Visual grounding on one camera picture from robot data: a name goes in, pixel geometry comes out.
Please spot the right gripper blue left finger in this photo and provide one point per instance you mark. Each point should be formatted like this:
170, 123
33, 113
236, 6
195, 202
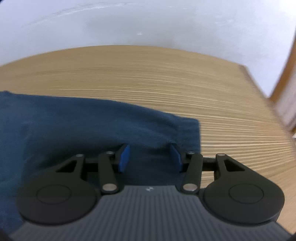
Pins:
112, 164

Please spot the dark blue pants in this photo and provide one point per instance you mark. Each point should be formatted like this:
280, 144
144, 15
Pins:
38, 132

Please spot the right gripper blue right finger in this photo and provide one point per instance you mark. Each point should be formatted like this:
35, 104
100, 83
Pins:
190, 163

